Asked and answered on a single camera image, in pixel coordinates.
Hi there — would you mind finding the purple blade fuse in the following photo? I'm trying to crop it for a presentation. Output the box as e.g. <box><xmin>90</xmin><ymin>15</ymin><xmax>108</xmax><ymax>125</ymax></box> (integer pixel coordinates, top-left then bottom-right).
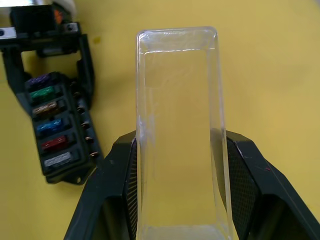
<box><xmin>28</xmin><ymin>74</ymin><xmax>51</xmax><ymax>87</ymax></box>

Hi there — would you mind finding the green blade fuse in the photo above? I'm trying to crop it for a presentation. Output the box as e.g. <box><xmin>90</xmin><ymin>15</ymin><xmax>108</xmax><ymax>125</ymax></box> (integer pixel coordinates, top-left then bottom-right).
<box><xmin>29</xmin><ymin>86</ymin><xmax>56</xmax><ymax>100</ymax></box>

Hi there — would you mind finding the blue blade fuse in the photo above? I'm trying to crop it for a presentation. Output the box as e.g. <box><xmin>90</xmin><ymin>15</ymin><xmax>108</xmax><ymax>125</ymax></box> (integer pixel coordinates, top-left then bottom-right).
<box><xmin>36</xmin><ymin>119</ymin><xmax>63</xmax><ymax>134</ymax></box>

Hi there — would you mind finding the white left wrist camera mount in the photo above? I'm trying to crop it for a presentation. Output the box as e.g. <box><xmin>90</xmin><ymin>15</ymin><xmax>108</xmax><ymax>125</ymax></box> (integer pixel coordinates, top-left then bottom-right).
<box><xmin>53</xmin><ymin>0</ymin><xmax>76</xmax><ymax>14</ymax></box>

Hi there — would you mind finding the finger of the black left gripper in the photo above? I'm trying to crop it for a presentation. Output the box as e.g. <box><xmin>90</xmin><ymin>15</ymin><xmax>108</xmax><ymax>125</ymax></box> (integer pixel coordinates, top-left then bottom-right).
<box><xmin>1</xmin><ymin>48</ymin><xmax>34</xmax><ymax>116</ymax></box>
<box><xmin>74</xmin><ymin>33</ymin><xmax>97</xmax><ymax>110</ymax></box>

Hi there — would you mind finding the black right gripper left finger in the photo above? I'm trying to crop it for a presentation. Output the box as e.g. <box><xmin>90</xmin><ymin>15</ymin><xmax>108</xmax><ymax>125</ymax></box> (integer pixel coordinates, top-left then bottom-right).
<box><xmin>62</xmin><ymin>131</ymin><xmax>139</xmax><ymax>240</ymax></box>

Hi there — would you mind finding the red blade fuse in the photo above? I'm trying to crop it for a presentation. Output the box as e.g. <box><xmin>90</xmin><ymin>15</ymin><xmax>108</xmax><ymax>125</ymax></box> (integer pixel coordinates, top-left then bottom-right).
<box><xmin>40</xmin><ymin>135</ymin><xmax>67</xmax><ymax>151</ymax></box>

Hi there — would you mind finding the brown blade fuse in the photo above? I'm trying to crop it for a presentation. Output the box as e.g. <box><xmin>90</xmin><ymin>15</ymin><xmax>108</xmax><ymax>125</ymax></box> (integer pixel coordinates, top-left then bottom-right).
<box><xmin>32</xmin><ymin>101</ymin><xmax>59</xmax><ymax>116</ymax></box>

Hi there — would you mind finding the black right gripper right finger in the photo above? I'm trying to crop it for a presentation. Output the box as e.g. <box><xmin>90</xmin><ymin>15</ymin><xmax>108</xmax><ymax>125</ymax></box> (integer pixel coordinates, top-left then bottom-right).
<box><xmin>224</xmin><ymin>129</ymin><xmax>320</xmax><ymax>240</ymax></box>

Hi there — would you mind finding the black fuse box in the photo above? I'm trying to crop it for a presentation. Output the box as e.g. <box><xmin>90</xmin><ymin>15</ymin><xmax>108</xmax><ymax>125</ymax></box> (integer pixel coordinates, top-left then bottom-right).
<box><xmin>23</xmin><ymin>71</ymin><xmax>101</xmax><ymax>186</ymax></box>

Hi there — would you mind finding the clear plastic fuse box cover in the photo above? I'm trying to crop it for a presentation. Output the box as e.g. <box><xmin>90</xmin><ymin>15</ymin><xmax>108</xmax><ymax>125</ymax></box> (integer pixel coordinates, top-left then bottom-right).
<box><xmin>134</xmin><ymin>24</ymin><xmax>236</xmax><ymax>240</ymax></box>

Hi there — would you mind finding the clear white blade fuse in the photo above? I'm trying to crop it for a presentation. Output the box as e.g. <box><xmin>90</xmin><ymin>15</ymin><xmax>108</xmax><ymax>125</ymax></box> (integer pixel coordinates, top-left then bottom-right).
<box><xmin>44</xmin><ymin>152</ymin><xmax>73</xmax><ymax>168</ymax></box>

